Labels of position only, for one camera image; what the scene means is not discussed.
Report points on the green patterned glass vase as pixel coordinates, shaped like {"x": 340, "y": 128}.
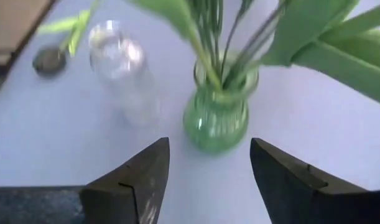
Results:
{"x": 217, "y": 124}

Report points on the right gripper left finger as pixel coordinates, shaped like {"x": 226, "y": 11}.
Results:
{"x": 140, "y": 193}

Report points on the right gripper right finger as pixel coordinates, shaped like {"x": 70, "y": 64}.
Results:
{"x": 286, "y": 186}

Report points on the red and white artificial tulip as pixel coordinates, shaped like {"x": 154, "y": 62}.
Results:
{"x": 332, "y": 37}

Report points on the dark artificial tulip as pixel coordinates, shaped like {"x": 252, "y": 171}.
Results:
{"x": 49, "y": 62}

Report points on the clear ribbed glass vase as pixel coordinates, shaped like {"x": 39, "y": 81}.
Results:
{"x": 118, "y": 59}

